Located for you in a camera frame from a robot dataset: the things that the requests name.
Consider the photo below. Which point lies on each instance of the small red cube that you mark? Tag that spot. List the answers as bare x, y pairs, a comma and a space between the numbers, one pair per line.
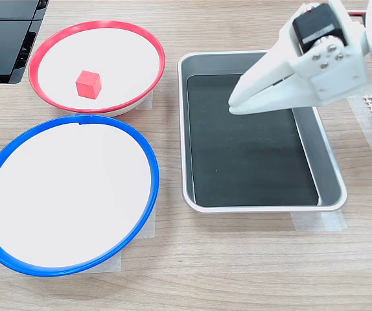
87, 85

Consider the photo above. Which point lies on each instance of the steel tray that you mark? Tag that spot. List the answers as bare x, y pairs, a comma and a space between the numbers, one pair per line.
321, 155

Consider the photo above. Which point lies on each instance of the black tray mat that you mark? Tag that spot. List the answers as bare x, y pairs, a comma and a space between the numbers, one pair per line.
238, 162

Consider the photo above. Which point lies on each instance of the translucent tape strip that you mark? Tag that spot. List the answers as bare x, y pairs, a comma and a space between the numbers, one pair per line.
114, 260
319, 222
147, 102

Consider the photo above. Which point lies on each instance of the white plate with red rim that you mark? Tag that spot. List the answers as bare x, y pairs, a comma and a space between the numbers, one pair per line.
124, 58

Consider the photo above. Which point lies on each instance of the white plate with blue rim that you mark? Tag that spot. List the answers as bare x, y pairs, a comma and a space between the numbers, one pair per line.
69, 194

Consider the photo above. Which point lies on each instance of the black electronic device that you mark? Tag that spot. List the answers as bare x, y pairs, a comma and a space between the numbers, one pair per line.
1, 48

